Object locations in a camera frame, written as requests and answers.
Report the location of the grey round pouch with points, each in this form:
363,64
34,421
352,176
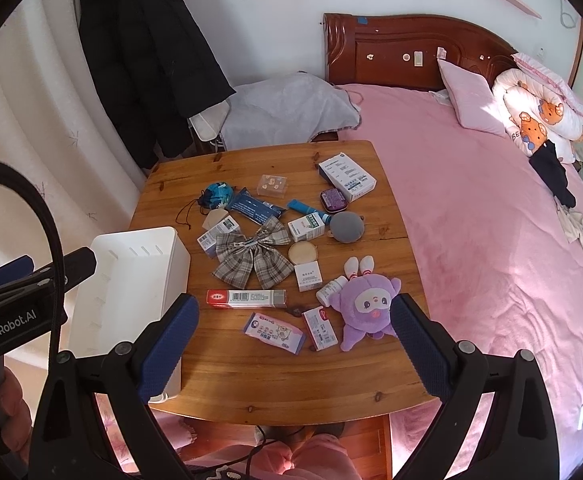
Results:
347,226

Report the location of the green white medicine box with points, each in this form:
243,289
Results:
306,227

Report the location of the black hanging coat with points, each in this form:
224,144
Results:
136,60

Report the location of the white cushion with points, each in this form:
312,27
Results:
206,125

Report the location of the person's left hand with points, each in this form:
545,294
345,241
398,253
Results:
13,415

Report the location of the white plastic bin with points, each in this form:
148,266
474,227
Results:
136,280

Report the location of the small purple case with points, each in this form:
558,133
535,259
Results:
335,200

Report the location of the pink white cartoon box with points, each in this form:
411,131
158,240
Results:
274,334

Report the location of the white pill bottle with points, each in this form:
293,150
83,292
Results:
330,291

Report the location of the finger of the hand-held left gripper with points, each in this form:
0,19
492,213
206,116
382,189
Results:
11,267
80,265

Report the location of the wooden bed headboard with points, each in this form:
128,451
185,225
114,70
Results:
386,60

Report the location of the round beige powder puff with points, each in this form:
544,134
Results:
303,252

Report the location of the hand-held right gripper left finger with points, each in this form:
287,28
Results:
171,345

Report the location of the dark blue snack packet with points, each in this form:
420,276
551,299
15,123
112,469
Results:
251,206

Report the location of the purple plush toy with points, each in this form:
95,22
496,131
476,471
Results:
366,305

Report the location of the grey cloth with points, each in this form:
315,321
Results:
281,110

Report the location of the small red white box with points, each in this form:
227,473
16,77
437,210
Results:
320,328

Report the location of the pink pillow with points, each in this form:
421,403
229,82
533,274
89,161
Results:
471,95

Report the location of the large white blue box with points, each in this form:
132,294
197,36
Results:
347,172

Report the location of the cartoon bear quilt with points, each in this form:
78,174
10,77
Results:
536,115

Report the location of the person's pink trouser leg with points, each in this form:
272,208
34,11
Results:
311,460

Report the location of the blue tube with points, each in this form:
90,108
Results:
301,206

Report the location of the small white blue box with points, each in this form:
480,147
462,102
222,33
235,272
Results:
209,242

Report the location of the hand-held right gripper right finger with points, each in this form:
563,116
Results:
419,345

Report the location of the red white toothpaste box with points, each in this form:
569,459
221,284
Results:
246,298

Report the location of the plaid bow hair clip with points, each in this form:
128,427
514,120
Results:
246,260

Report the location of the small white square box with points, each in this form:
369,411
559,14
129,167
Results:
307,276

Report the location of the pink bedspread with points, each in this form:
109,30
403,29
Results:
471,210

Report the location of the dark garment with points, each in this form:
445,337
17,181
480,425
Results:
549,167

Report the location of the beige crumpled cloth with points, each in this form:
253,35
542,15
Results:
579,230

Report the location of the clear plastic small box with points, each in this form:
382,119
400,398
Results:
273,185

